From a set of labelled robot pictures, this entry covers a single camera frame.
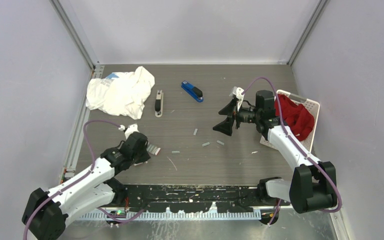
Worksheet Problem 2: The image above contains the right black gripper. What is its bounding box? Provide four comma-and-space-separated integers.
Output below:
213, 98, 261, 136

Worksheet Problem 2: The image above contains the box of staples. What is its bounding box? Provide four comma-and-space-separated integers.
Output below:
133, 143, 161, 166

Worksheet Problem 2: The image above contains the blue black stapler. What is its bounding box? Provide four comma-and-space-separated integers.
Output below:
181, 81, 204, 103

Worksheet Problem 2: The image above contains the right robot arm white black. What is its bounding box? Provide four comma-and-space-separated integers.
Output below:
212, 86, 342, 214

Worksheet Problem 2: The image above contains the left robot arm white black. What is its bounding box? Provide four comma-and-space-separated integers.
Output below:
21, 131, 150, 240

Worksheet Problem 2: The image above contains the white crumpled t-shirt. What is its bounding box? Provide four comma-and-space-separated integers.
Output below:
85, 66, 155, 120

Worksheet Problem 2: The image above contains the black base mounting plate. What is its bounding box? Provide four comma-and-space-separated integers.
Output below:
105, 184, 277, 213

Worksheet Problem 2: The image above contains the red cloth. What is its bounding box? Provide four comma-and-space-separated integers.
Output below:
279, 94, 315, 142

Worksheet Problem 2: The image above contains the white plastic basket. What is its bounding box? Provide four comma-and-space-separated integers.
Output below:
276, 89, 320, 152

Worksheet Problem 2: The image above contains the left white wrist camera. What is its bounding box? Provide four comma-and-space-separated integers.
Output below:
118, 123, 139, 139

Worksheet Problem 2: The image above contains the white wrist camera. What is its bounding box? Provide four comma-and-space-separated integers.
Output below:
118, 123, 139, 139
229, 86, 245, 110

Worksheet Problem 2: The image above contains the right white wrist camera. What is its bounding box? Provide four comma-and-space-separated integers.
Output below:
229, 86, 245, 110

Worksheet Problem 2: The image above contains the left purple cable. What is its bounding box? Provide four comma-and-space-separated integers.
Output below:
22, 119, 123, 240

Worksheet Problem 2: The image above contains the white perforated cable rail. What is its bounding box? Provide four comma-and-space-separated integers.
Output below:
76, 209, 261, 221

